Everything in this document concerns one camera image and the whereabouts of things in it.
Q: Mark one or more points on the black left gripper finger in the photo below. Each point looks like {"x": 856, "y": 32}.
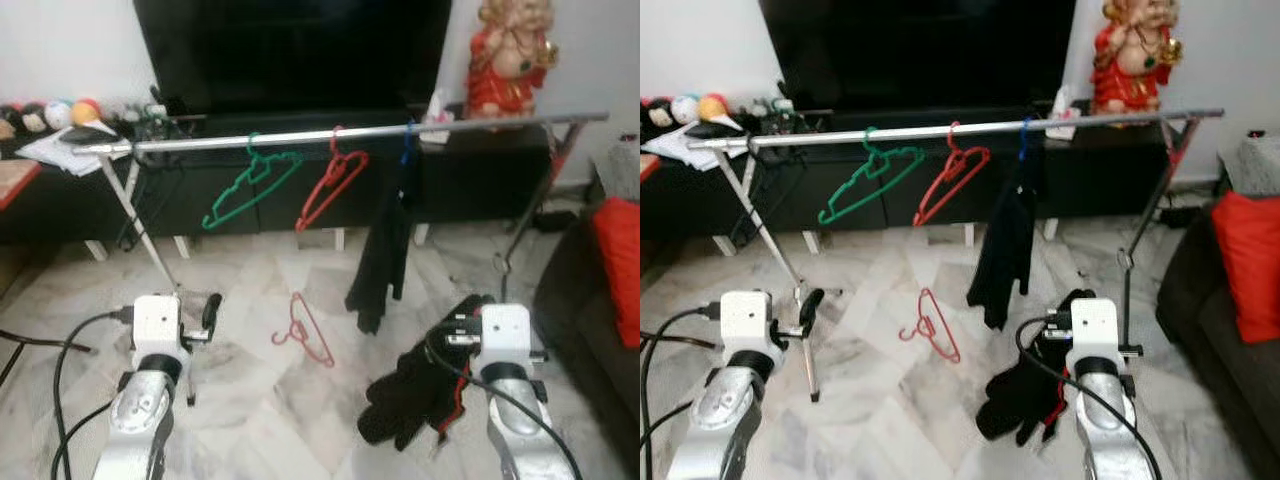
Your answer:
{"x": 812, "y": 312}
{"x": 213, "y": 315}

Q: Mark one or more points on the black garment with red trim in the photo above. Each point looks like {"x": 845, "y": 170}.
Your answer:
{"x": 410, "y": 390}
{"x": 1020, "y": 395}

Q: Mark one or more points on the green plastic hanger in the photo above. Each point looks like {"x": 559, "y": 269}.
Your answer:
{"x": 880, "y": 155}
{"x": 258, "y": 160}

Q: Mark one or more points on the red plastic hanger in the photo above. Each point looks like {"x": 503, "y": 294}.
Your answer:
{"x": 945, "y": 340}
{"x": 318, "y": 345}
{"x": 345, "y": 157}
{"x": 965, "y": 152}

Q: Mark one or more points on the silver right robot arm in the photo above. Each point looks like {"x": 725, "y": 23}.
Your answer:
{"x": 1110, "y": 430}
{"x": 525, "y": 430}

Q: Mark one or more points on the blue plastic hanger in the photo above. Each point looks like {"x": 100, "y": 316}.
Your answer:
{"x": 1024, "y": 140}
{"x": 406, "y": 145}

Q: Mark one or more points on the dark grey sofa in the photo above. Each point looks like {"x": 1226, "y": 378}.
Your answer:
{"x": 1200, "y": 340}
{"x": 580, "y": 330}

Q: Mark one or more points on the red cushion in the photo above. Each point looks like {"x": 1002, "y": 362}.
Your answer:
{"x": 1250, "y": 260}
{"x": 620, "y": 270}

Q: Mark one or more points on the chrome clothes rack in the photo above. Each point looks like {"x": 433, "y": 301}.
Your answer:
{"x": 1080, "y": 121}
{"x": 450, "y": 127}

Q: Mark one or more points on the white papers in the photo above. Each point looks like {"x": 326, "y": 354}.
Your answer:
{"x": 60, "y": 158}
{"x": 680, "y": 152}

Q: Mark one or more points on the small white pink box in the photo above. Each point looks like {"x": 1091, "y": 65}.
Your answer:
{"x": 1062, "y": 115}
{"x": 437, "y": 120}

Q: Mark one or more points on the orange round toy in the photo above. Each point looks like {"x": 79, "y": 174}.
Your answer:
{"x": 86, "y": 112}
{"x": 712, "y": 107}

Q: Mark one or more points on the white round toy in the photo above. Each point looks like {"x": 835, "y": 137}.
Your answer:
{"x": 58, "y": 114}
{"x": 684, "y": 109}

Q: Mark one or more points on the black round toy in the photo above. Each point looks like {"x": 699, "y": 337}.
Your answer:
{"x": 658, "y": 111}
{"x": 33, "y": 117}

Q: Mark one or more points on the red gold figurine statue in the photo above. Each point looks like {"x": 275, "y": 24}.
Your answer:
{"x": 505, "y": 80}
{"x": 1130, "y": 75}

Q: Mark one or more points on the black television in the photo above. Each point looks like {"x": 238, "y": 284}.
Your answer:
{"x": 920, "y": 50}
{"x": 300, "y": 50}

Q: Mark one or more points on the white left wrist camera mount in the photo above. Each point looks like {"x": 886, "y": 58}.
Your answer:
{"x": 158, "y": 325}
{"x": 745, "y": 320}

